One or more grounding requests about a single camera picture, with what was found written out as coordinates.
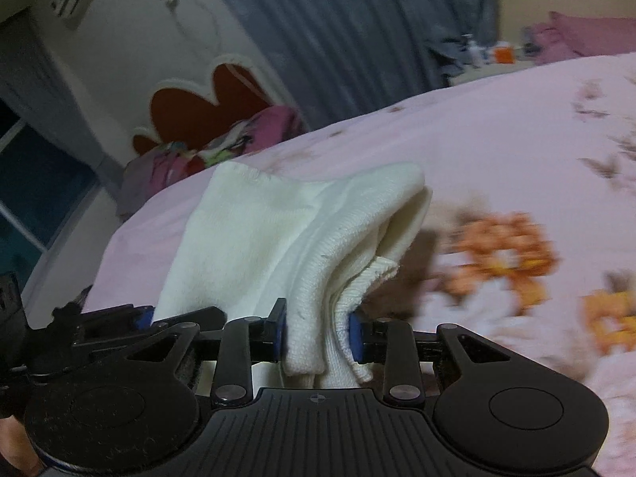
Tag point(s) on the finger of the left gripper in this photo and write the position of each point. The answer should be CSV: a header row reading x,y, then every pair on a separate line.
x,y
143,317

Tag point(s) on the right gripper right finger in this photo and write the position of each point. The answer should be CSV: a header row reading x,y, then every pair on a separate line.
x,y
368,338

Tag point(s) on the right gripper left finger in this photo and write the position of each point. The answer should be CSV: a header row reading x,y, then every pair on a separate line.
x,y
267,336

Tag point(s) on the white knitted small garment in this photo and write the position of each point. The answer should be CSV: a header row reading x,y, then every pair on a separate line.
x,y
321,246

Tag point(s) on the pile of colourful clothes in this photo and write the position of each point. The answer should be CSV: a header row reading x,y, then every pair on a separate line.
x,y
166,164

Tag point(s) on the pink floral bed sheet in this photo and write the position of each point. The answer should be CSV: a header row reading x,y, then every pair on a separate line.
x,y
529,237

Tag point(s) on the red heart-shaped headboard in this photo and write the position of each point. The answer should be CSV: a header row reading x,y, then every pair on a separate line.
x,y
182,115

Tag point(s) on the blue-grey curtain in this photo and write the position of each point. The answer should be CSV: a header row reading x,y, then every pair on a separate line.
x,y
343,58

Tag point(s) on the white bottle on nightstand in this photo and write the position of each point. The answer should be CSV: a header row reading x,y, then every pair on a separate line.
x,y
473,50

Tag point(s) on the orange container on nightstand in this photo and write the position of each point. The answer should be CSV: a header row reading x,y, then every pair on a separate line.
x,y
503,53

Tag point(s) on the purple pillow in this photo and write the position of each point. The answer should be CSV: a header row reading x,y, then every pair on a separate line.
x,y
565,37

